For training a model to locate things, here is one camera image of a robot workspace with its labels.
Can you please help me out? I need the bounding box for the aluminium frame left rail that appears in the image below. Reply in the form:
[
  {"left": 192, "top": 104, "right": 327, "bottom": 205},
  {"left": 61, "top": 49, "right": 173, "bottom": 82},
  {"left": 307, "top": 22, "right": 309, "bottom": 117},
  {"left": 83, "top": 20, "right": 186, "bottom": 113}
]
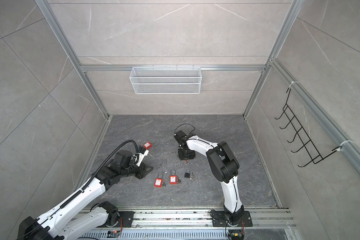
[{"left": 73, "top": 116, "right": 112, "bottom": 192}]

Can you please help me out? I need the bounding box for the white wire mesh basket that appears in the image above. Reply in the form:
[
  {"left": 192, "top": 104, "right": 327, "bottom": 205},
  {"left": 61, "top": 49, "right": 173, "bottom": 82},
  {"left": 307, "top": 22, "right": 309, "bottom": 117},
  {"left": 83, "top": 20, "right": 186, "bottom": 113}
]
[{"left": 130, "top": 67, "right": 202, "bottom": 95}]

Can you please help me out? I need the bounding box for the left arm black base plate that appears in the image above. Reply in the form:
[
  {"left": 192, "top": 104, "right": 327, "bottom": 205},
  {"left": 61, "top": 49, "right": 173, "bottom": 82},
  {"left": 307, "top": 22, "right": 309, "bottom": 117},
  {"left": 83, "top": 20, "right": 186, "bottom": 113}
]
[{"left": 119, "top": 211, "right": 135, "bottom": 228}]

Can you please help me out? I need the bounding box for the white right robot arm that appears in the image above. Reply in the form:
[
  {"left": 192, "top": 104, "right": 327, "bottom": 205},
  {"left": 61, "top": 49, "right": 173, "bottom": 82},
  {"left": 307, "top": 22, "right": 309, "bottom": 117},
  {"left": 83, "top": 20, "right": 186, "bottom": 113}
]
[{"left": 174, "top": 131, "right": 245, "bottom": 225}]

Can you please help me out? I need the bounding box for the slotted cable duct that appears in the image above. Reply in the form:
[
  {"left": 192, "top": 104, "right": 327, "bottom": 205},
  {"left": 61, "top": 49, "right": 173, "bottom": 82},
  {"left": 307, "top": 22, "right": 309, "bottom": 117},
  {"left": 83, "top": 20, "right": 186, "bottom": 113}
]
[{"left": 78, "top": 229, "right": 228, "bottom": 240}]

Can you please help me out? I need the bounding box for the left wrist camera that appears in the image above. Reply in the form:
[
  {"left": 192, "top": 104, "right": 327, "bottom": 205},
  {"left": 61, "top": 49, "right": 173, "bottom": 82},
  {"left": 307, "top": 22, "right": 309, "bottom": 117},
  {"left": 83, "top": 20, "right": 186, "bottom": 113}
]
[{"left": 134, "top": 146, "right": 149, "bottom": 167}]

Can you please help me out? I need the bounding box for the red padlock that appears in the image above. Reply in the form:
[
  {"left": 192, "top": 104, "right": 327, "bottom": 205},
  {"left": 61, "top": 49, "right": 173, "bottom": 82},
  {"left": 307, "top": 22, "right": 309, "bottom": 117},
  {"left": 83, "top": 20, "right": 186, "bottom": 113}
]
[
  {"left": 154, "top": 172, "right": 166, "bottom": 188},
  {"left": 170, "top": 169, "right": 181, "bottom": 185},
  {"left": 143, "top": 141, "right": 160, "bottom": 150}
]

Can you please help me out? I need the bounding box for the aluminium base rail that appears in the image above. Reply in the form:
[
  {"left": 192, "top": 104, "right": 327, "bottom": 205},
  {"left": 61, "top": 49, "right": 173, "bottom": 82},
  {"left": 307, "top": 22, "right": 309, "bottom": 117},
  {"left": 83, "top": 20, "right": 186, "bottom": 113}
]
[{"left": 83, "top": 206, "right": 296, "bottom": 230}]

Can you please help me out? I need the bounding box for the black wire hook rack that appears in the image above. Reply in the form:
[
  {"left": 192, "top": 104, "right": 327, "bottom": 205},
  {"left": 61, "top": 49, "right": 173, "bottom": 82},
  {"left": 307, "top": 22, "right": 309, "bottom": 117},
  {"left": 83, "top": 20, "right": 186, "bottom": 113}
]
[{"left": 274, "top": 88, "right": 343, "bottom": 168}]

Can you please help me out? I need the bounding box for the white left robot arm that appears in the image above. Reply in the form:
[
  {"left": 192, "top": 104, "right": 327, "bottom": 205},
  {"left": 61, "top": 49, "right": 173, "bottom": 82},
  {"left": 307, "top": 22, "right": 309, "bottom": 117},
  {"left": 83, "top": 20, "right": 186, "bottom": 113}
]
[{"left": 18, "top": 140, "right": 153, "bottom": 240}]

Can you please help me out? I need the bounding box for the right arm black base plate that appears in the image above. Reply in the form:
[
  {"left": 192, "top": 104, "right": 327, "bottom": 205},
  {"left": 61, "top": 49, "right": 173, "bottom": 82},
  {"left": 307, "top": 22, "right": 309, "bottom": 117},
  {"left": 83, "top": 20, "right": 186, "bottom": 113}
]
[{"left": 210, "top": 210, "right": 253, "bottom": 227}]

